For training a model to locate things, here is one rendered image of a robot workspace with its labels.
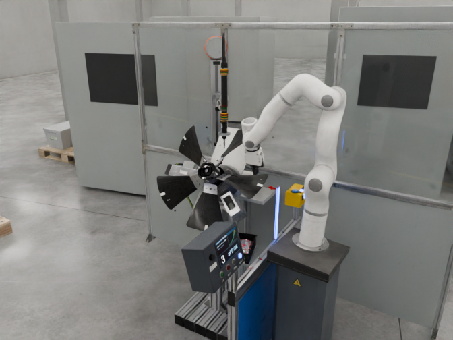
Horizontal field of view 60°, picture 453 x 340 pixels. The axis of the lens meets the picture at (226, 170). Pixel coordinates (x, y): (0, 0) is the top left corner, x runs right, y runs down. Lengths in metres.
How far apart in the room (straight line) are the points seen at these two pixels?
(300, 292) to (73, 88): 3.75
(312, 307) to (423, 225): 1.06
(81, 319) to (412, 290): 2.38
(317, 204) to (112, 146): 3.38
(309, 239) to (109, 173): 3.46
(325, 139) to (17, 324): 2.56
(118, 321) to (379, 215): 2.01
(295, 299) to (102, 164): 3.48
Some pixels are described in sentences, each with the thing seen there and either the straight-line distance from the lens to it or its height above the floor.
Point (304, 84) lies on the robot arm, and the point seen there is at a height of 1.78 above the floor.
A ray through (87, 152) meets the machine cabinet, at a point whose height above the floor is 0.53.
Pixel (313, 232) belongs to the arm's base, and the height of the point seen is 1.07.
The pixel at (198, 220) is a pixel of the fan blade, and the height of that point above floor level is 0.98.
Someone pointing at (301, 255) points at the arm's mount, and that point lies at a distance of 1.99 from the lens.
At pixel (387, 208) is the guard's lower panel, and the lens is 2.84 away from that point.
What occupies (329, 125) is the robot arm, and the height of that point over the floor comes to 1.61.
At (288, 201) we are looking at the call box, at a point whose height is 1.01.
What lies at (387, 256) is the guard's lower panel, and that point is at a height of 0.52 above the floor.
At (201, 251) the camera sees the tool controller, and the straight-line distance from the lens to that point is 1.50.
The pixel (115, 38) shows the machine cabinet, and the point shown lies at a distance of 4.61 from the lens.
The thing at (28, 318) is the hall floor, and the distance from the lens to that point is 3.42.
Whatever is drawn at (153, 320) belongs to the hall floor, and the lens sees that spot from 3.12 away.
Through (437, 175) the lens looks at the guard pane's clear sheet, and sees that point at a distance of 2.74.
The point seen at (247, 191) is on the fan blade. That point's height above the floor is 1.16.
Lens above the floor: 2.05
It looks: 21 degrees down
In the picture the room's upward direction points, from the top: straight up
